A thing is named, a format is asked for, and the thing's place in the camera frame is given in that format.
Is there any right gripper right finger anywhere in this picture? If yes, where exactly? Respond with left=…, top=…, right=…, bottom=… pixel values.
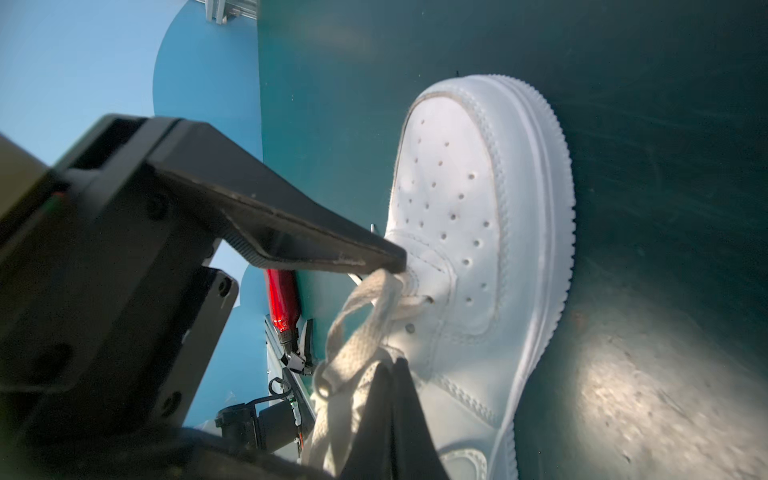
left=391, top=358, right=449, bottom=480

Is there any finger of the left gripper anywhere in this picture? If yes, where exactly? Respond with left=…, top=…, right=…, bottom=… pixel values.
left=147, top=120, right=407, bottom=275

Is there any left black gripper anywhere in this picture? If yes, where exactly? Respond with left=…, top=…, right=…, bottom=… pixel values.
left=1, top=115, right=238, bottom=479

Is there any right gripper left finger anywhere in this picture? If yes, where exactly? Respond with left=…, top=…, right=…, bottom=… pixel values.
left=339, top=365, right=393, bottom=480

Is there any white shoelace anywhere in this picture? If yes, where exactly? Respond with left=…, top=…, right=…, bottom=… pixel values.
left=301, top=269, right=434, bottom=475

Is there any white sneaker shoe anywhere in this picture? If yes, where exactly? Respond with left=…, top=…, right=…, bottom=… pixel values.
left=383, top=75, right=575, bottom=479

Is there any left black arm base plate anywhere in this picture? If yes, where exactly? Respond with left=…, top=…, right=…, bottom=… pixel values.
left=215, top=375, right=314, bottom=454

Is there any aluminium frame back rail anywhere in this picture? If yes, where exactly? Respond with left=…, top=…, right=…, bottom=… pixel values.
left=198, top=0, right=260, bottom=25

